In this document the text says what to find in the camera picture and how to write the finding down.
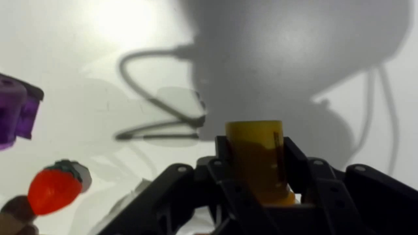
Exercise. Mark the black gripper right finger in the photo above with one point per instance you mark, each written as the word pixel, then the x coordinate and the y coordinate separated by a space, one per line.
pixel 370 203

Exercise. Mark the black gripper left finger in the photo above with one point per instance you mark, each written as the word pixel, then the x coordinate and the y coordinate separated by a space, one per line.
pixel 184 203

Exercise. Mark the purple dough tub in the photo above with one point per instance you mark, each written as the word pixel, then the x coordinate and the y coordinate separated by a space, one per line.
pixel 18 112

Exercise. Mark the yellow dough tub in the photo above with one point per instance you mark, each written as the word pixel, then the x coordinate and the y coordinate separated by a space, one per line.
pixel 257 151

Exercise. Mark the red lid dough tub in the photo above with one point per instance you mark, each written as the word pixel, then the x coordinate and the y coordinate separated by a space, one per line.
pixel 54 190

